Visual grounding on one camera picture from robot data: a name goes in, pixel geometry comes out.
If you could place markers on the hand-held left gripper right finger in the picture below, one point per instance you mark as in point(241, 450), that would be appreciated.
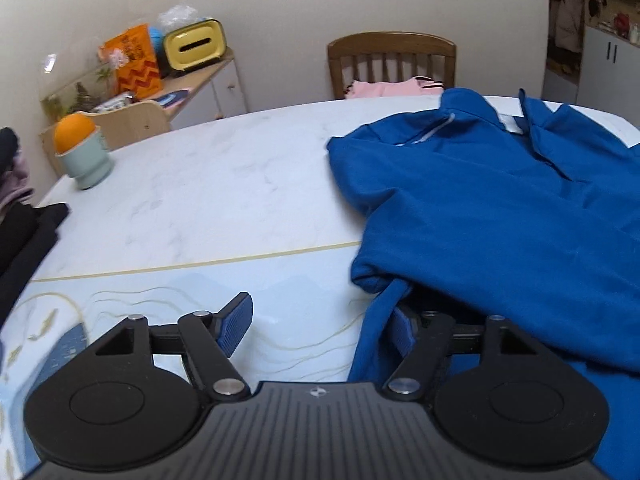
point(402, 332)

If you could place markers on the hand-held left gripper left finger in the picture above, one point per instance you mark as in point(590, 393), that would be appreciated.
point(235, 322)

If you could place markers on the blue shirt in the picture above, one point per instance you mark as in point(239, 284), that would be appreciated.
point(475, 210)

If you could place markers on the stack of folded clothes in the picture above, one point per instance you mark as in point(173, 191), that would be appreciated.
point(20, 240)

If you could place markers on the pale green cup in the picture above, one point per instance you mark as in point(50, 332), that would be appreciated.
point(87, 167)

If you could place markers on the light wooden chair back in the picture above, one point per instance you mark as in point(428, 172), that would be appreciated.
point(135, 122)

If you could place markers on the white side cabinet wooden top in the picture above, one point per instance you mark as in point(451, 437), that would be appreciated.
point(220, 95)

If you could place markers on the blue round mat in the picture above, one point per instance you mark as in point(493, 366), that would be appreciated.
point(172, 98)

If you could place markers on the pink garment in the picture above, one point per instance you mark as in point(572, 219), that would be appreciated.
point(385, 89)

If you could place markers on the orange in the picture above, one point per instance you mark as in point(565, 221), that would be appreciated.
point(72, 132)

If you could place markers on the small printed box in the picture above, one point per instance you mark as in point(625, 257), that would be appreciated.
point(112, 103)

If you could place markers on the glass fish tank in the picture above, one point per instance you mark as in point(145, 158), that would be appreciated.
point(80, 95)

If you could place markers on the orange snack bag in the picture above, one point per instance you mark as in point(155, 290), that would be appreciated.
point(135, 65)

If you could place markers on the yellow tissue box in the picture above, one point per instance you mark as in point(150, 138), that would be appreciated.
point(195, 45)

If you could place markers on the blue ball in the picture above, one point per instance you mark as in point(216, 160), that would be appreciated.
point(157, 40)

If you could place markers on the clear plastic bag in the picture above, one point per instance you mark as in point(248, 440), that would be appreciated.
point(180, 17)

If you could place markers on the white shoe cabinet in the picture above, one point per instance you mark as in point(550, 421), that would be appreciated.
point(600, 70)

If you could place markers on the pink hanging coat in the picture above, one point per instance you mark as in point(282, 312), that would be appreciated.
point(565, 5)

